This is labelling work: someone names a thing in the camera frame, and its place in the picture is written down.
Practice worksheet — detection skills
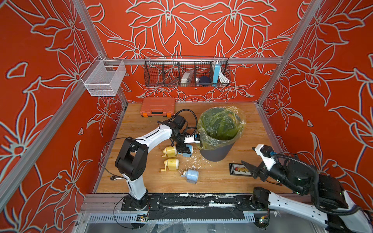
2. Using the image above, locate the blue pencil sharpener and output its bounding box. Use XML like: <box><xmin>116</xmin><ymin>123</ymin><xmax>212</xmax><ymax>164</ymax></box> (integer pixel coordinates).
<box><xmin>181</xmin><ymin>169</ymin><xmax>199</xmax><ymax>184</ymax></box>
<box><xmin>182</xmin><ymin>144</ymin><xmax>193</xmax><ymax>157</ymax></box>

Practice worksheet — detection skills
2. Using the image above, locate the yellow pencil sharpener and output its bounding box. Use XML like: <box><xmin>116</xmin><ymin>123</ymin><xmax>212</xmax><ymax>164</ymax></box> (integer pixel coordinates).
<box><xmin>162</xmin><ymin>146</ymin><xmax>178</xmax><ymax>158</ymax></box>
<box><xmin>161</xmin><ymin>158</ymin><xmax>180</xmax><ymax>172</ymax></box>

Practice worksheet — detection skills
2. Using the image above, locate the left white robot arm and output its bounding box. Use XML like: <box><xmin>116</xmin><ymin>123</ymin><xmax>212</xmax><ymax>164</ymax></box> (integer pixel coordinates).
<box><xmin>111</xmin><ymin>109</ymin><xmax>200</xmax><ymax>210</ymax></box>

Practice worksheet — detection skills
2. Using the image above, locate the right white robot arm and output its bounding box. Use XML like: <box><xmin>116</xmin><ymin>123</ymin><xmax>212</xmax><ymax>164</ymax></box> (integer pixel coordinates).
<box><xmin>242</xmin><ymin>144</ymin><xmax>373</xmax><ymax>233</ymax></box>

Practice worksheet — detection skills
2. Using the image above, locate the grey bin with green bag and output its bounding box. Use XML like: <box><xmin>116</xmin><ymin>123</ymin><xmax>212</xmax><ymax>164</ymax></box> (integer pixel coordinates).
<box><xmin>197</xmin><ymin>106</ymin><xmax>246</xmax><ymax>162</ymax></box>

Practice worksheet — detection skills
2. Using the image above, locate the orange tool case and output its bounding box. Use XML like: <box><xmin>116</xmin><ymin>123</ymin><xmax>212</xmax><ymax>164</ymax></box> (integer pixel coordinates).
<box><xmin>140</xmin><ymin>97</ymin><xmax>175</xmax><ymax>117</ymax></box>

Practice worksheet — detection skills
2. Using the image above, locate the grey packet in basket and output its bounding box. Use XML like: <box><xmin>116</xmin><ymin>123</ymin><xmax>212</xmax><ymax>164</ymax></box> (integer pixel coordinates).
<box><xmin>180</xmin><ymin>70</ymin><xmax>194</xmax><ymax>87</ymax></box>

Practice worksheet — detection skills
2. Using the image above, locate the dark blue round object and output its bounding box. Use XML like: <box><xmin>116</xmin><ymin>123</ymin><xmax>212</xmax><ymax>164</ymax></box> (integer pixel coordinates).
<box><xmin>199</xmin><ymin>76</ymin><xmax>211</xmax><ymax>86</ymax></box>

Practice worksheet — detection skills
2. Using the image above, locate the black wire wall basket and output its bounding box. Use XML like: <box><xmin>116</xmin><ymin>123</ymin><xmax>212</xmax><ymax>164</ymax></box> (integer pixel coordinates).
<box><xmin>144</xmin><ymin>56</ymin><xmax>231</xmax><ymax>87</ymax></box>

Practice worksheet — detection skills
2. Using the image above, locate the white cable in basket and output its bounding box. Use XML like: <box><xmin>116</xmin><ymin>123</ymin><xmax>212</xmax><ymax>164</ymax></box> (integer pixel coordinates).
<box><xmin>219</xmin><ymin>68</ymin><xmax>230</xmax><ymax>85</ymax></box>

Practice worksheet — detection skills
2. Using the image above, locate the white wire wall basket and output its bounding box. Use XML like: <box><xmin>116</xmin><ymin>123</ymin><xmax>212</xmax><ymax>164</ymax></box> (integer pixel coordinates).
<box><xmin>81</xmin><ymin>60</ymin><xmax>126</xmax><ymax>97</ymax></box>

